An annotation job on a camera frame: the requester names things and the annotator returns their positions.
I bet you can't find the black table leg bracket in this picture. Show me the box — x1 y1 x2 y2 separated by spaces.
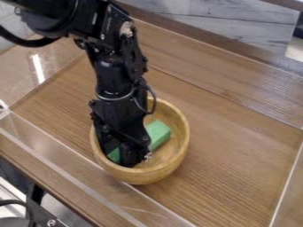
27 184 68 227

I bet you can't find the brown wooden bowl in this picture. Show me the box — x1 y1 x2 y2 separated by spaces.
90 99 190 185

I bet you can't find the black cable loop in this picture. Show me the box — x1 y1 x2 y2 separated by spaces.
131 77 158 115

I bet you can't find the green rectangular block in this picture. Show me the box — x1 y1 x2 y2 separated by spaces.
107 120 172 164

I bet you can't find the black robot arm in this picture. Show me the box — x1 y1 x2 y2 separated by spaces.
0 0 155 168

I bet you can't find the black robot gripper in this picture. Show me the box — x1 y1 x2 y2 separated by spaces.
90 88 152 168

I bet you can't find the clear acrylic front wall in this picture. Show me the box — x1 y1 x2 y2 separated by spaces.
0 109 195 227

